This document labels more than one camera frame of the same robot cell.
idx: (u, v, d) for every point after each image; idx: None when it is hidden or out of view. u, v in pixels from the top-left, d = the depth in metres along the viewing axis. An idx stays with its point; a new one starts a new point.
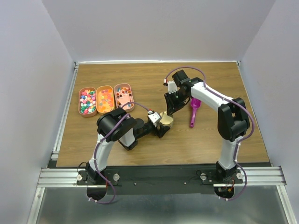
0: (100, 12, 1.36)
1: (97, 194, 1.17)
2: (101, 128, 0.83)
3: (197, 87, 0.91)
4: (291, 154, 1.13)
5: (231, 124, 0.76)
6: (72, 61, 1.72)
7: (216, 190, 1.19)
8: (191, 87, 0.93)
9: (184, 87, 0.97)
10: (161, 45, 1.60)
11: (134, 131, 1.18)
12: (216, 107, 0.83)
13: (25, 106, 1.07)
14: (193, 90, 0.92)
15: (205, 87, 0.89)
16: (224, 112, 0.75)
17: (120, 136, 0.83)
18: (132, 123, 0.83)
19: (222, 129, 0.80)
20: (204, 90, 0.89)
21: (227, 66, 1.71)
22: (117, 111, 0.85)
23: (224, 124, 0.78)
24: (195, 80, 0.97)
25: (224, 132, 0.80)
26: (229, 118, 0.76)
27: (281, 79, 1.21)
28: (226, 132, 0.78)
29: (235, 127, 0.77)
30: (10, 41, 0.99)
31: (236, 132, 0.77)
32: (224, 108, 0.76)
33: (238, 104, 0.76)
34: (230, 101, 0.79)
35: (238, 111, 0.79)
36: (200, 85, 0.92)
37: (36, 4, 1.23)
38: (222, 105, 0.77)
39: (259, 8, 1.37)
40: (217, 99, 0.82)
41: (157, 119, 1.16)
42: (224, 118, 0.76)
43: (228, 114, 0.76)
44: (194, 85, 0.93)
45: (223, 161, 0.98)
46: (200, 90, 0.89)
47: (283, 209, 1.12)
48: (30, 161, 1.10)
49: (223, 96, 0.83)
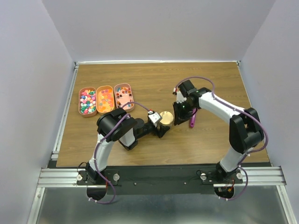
0: (100, 12, 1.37)
1: (97, 194, 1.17)
2: (101, 128, 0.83)
3: (206, 97, 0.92)
4: (291, 154, 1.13)
5: (244, 136, 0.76)
6: (72, 61, 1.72)
7: (216, 190, 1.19)
8: (199, 98, 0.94)
9: (192, 98, 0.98)
10: (161, 45, 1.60)
11: (134, 132, 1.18)
12: (226, 117, 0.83)
13: (25, 106, 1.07)
14: (202, 101, 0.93)
15: (213, 97, 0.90)
16: (235, 124, 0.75)
17: (120, 136, 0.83)
18: (132, 123, 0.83)
19: (234, 140, 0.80)
20: (213, 101, 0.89)
21: (227, 66, 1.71)
22: (116, 111, 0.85)
23: (236, 136, 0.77)
24: (202, 90, 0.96)
25: (236, 144, 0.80)
26: (241, 130, 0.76)
27: (281, 79, 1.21)
28: (239, 144, 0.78)
29: (249, 140, 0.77)
30: (10, 42, 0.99)
31: (249, 144, 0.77)
32: (236, 119, 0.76)
33: (251, 115, 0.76)
34: (241, 112, 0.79)
35: (250, 122, 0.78)
36: (209, 95, 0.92)
37: (36, 4, 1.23)
38: (234, 116, 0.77)
39: (259, 8, 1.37)
40: (228, 110, 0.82)
41: (158, 119, 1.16)
42: (236, 130, 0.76)
43: (240, 125, 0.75)
44: (202, 96, 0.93)
45: (225, 164, 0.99)
46: (209, 101, 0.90)
47: (283, 209, 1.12)
48: (29, 161, 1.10)
49: (234, 107, 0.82)
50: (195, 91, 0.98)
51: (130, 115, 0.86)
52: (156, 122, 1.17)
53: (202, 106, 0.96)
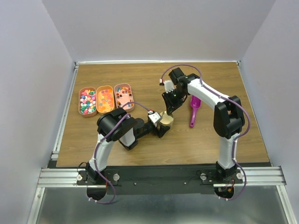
0: (100, 12, 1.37)
1: (97, 194, 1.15)
2: (101, 127, 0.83)
3: (194, 83, 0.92)
4: (291, 154, 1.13)
5: (227, 122, 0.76)
6: (72, 61, 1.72)
7: (216, 190, 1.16)
8: (188, 85, 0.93)
9: (180, 83, 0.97)
10: (161, 45, 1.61)
11: (134, 132, 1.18)
12: (212, 105, 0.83)
13: (25, 106, 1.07)
14: (190, 87, 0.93)
15: (202, 84, 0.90)
16: (220, 110, 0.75)
17: (120, 136, 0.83)
18: (132, 123, 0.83)
19: (217, 126, 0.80)
20: (201, 87, 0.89)
21: (227, 66, 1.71)
22: (117, 111, 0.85)
23: (220, 122, 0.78)
24: (191, 77, 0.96)
25: (220, 130, 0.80)
26: (225, 116, 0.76)
27: (281, 79, 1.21)
28: (223, 130, 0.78)
29: (232, 126, 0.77)
30: (10, 41, 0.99)
31: (231, 129, 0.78)
32: (220, 106, 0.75)
33: (234, 102, 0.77)
34: (225, 99, 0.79)
35: (234, 108, 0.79)
36: (197, 81, 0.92)
37: (36, 4, 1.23)
38: (218, 103, 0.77)
39: (259, 8, 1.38)
40: (213, 97, 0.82)
41: (158, 119, 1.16)
42: (220, 116, 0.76)
43: (224, 112, 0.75)
44: (191, 82, 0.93)
45: (221, 160, 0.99)
46: (196, 87, 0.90)
47: (283, 209, 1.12)
48: (29, 161, 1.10)
49: (219, 94, 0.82)
50: (184, 77, 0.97)
51: (130, 115, 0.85)
52: (156, 122, 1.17)
53: (190, 92, 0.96)
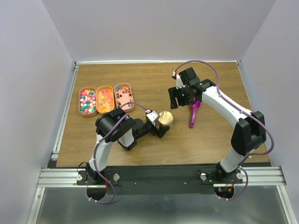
0: (100, 12, 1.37)
1: (97, 194, 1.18)
2: (99, 128, 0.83)
3: (210, 93, 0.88)
4: (290, 154, 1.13)
5: (248, 140, 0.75)
6: (72, 61, 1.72)
7: (216, 190, 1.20)
8: (203, 93, 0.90)
9: (194, 90, 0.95)
10: (161, 45, 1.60)
11: (133, 133, 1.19)
12: (231, 119, 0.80)
13: (25, 106, 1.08)
14: (206, 96, 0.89)
15: (219, 94, 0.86)
16: (241, 128, 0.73)
17: (120, 136, 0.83)
18: (131, 123, 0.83)
19: (237, 143, 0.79)
20: (218, 98, 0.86)
21: (227, 66, 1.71)
22: (115, 111, 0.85)
23: (240, 139, 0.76)
24: (205, 83, 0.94)
25: (238, 146, 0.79)
26: (246, 134, 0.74)
27: (281, 79, 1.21)
28: (242, 147, 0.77)
29: (252, 143, 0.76)
30: (10, 41, 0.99)
31: (251, 148, 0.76)
32: (243, 123, 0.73)
33: (258, 119, 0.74)
34: (247, 115, 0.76)
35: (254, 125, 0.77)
36: (214, 91, 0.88)
37: (36, 4, 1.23)
38: (240, 120, 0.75)
39: (259, 8, 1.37)
40: (233, 112, 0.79)
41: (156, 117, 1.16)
42: (240, 133, 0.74)
43: (246, 130, 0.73)
44: (207, 91, 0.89)
45: (225, 164, 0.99)
46: (213, 98, 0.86)
47: (283, 209, 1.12)
48: (29, 161, 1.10)
49: (240, 108, 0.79)
50: (198, 83, 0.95)
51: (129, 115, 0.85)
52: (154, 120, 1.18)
53: (204, 101, 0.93)
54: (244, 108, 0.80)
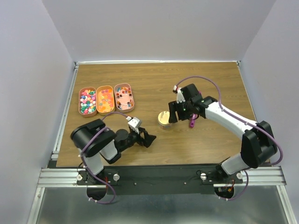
0: (100, 12, 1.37)
1: (97, 194, 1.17)
2: (75, 142, 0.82)
3: (213, 108, 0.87)
4: (290, 154, 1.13)
5: (258, 152, 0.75)
6: (72, 61, 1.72)
7: (216, 190, 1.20)
8: (206, 109, 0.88)
9: (196, 108, 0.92)
10: (161, 45, 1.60)
11: (117, 144, 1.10)
12: (238, 132, 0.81)
13: (25, 106, 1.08)
14: (209, 112, 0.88)
15: (222, 108, 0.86)
16: (248, 139, 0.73)
17: (98, 150, 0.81)
18: (110, 136, 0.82)
19: (247, 156, 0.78)
20: (221, 112, 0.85)
21: (227, 66, 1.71)
22: (92, 124, 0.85)
23: (250, 151, 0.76)
24: (208, 100, 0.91)
25: (249, 158, 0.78)
26: (255, 145, 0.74)
27: (281, 79, 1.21)
28: (253, 159, 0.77)
29: (261, 154, 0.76)
30: (10, 41, 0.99)
31: (262, 158, 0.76)
32: (249, 135, 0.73)
33: (264, 129, 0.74)
34: (253, 126, 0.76)
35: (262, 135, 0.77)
36: (216, 105, 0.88)
37: (36, 4, 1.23)
38: (246, 132, 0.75)
39: (259, 9, 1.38)
40: (238, 123, 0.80)
41: (138, 122, 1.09)
42: (249, 145, 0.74)
43: (254, 141, 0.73)
44: (209, 107, 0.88)
45: (226, 166, 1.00)
46: (216, 113, 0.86)
47: (283, 209, 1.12)
48: (29, 161, 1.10)
49: (245, 120, 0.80)
50: (199, 101, 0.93)
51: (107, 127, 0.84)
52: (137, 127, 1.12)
53: (209, 117, 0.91)
54: (248, 119, 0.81)
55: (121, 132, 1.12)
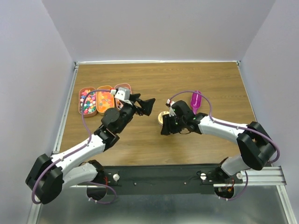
0: (99, 12, 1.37)
1: (97, 194, 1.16)
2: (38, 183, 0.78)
3: (205, 122, 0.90)
4: (290, 154, 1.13)
5: (256, 153, 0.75)
6: (72, 61, 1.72)
7: (216, 190, 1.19)
8: (199, 125, 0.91)
9: (190, 126, 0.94)
10: (161, 44, 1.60)
11: (110, 128, 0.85)
12: (232, 138, 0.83)
13: (25, 106, 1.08)
14: (202, 127, 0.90)
15: (213, 120, 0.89)
16: (245, 143, 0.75)
17: (52, 193, 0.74)
18: (53, 178, 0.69)
19: (248, 160, 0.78)
20: (213, 124, 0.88)
21: (227, 66, 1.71)
22: (35, 170, 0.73)
23: (249, 155, 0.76)
24: (199, 116, 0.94)
25: (251, 162, 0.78)
26: (252, 147, 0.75)
27: (281, 79, 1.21)
28: (255, 162, 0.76)
29: (262, 154, 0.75)
30: (9, 41, 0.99)
31: (265, 158, 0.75)
32: (243, 137, 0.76)
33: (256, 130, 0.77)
34: (245, 129, 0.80)
35: (257, 136, 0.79)
36: (207, 119, 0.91)
37: (36, 4, 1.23)
38: (240, 136, 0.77)
39: (259, 8, 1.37)
40: (231, 129, 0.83)
41: (124, 94, 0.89)
42: (247, 149, 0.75)
43: (249, 143, 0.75)
44: (201, 121, 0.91)
45: (227, 167, 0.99)
46: (209, 125, 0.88)
47: (283, 209, 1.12)
48: (29, 161, 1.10)
49: (235, 125, 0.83)
50: (191, 118, 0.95)
51: (48, 168, 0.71)
52: (128, 99, 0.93)
53: (203, 132, 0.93)
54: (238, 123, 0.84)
55: (110, 111, 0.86)
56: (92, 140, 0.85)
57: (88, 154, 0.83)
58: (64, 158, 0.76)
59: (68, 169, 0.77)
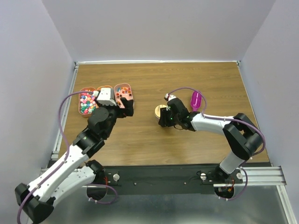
0: (99, 12, 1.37)
1: (97, 194, 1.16)
2: None
3: (196, 118, 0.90)
4: (290, 154, 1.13)
5: (242, 142, 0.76)
6: (72, 61, 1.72)
7: (216, 190, 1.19)
8: (192, 122, 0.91)
9: (185, 124, 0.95)
10: (161, 44, 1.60)
11: (97, 129, 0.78)
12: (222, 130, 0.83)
13: (25, 106, 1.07)
14: (195, 123, 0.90)
15: (203, 116, 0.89)
16: (230, 133, 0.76)
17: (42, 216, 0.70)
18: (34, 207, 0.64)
19: (236, 150, 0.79)
20: (204, 119, 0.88)
21: (227, 66, 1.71)
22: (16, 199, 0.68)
23: (235, 144, 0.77)
24: (192, 114, 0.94)
25: (239, 152, 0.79)
26: (237, 136, 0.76)
27: (281, 79, 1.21)
28: (242, 151, 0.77)
29: (248, 143, 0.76)
30: (9, 41, 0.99)
31: (251, 148, 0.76)
32: (229, 128, 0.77)
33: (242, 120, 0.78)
34: (231, 120, 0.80)
35: (244, 127, 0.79)
36: (198, 115, 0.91)
37: (36, 4, 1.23)
38: (226, 125, 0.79)
39: (259, 8, 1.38)
40: (219, 122, 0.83)
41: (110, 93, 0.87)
42: (233, 138, 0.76)
43: (235, 132, 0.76)
44: (193, 118, 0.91)
45: (225, 165, 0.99)
46: (200, 121, 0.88)
47: (283, 209, 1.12)
48: (29, 161, 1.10)
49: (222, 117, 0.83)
50: (185, 116, 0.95)
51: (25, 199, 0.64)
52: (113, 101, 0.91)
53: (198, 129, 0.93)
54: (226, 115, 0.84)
55: (97, 111, 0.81)
56: (70, 154, 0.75)
57: (70, 170, 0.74)
58: (43, 183, 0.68)
59: (52, 190, 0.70)
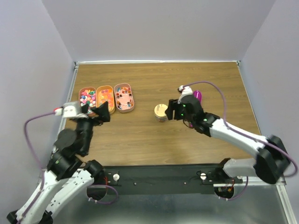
0: (99, 12, 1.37)
1: (97, 194, 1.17)
2: None
3: (217, 126, 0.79)
4: (290, 154, 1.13)
5: (274, 170, 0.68)
6: (72, 61, 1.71)
7: (216, 190, 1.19)
8: (211, 129, 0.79)
9: (200, 128, 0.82)
10: (161, 44, 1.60)
11: (67, 153, 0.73)
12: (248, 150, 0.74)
13: (25, 106, 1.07)
14: (214, 132, 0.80)
15: (227, 126, 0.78)
16: (264, 160, 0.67)
17: None
18: None
19: (263, 175, 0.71)
20: (227, 130, 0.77)
21: (227, 66, 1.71)
22: None
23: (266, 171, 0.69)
24: (210, 117, 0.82)
25: (265, 177, 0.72)
26: (271, 164, 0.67)
27: (281, 78, 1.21)
28: (271, 178, 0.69)
29: (279, 171, 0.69)
30: (9, 40, 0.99)
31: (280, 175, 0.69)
32: (263, 153, 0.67)
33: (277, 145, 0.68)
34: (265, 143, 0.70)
35: (274, 150, 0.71)
36: (220, 122, 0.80)
37: (35, 4, 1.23)
38: (260, 150, 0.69)
39: (258, 8, 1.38)
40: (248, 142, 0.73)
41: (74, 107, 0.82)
42: (266, 166, 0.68)
43: (269, 159, 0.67)
44: (213, 125, 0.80)
45: (230, 169, 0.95)
46: (222, 132, 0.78)
47: (283, 209, 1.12)
48: (29, 161, 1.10)
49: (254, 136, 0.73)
50: (202, 119, 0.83)
51: None
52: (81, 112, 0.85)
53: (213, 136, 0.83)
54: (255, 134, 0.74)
55: (64, 133, 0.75)
56: (46, 181, 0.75)
57: (48, 195, 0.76)
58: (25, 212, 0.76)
59: (39, 213, 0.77)
